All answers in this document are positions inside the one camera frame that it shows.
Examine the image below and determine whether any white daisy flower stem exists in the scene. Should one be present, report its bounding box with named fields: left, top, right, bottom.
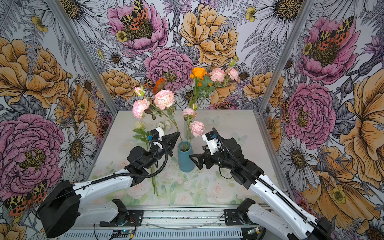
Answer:
left=158, top=120, right=172, bottom=132

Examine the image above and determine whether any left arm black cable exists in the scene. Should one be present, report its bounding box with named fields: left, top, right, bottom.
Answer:
left=47, top=138, right=170, bottom=199

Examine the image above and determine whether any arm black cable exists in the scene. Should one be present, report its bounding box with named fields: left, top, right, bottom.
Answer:
left=47, top=138, right=170, bottom=199
left=211, top=127, right=332, bottom=240

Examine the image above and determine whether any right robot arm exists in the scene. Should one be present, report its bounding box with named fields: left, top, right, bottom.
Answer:
left=190, top=132, right=332, bottom=240

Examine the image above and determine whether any small pink carnation stem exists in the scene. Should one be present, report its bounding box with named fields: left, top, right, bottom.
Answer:
left=182, top=108, right=206, bottom=143

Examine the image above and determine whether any orange marigold flower stem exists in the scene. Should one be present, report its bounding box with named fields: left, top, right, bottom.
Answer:
left=153, top=77, right=167, bottom=94

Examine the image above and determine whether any clear ribbed glass vase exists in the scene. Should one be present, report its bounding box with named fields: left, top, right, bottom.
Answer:
left=184, top=121, right=194, bottom=141

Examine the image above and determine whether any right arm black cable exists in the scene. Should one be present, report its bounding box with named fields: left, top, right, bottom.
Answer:
left=211, top=127, right=332, bottom=240

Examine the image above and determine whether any large pink peony stem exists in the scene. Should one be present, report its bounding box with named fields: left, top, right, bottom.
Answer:
left=207, top=60, right=240, bottom=89

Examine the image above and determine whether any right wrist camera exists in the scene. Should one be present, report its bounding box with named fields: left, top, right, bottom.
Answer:
left=202, top=131, right=222, bottom=156

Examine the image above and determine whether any yellow orange poppy stem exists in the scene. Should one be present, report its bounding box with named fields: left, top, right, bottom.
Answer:
left=189, top=67, right=214, bottom=110

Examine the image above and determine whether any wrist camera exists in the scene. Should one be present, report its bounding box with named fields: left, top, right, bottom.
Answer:
left=147, top=127, right=164, bottom=150
left=202, top=131, right=222, bottom=156

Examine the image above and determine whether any teal ceramic vase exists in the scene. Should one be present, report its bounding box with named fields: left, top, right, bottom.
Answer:
left=178, top=141, right=195, bottom=173

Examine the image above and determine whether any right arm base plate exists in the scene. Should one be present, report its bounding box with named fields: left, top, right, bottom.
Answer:
left=224, top=209, right=257, bottom=226

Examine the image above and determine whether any cream rose stem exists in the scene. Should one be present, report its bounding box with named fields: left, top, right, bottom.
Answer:
left=133, top=120, right=159, bottom=197

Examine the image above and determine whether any aluminium front rail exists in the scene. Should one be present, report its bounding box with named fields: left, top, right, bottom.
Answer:
left=55, top=205, right=313, bottom=230

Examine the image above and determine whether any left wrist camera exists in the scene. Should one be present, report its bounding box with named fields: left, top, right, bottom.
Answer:
left=147, top=127, right=164, bottom=150

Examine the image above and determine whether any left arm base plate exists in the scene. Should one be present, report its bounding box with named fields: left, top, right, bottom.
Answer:
left=99, top=210, right=144, bottom=227

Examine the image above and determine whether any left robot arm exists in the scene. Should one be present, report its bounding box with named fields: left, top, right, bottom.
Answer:
left=37, top=128, right=181, bottom=239

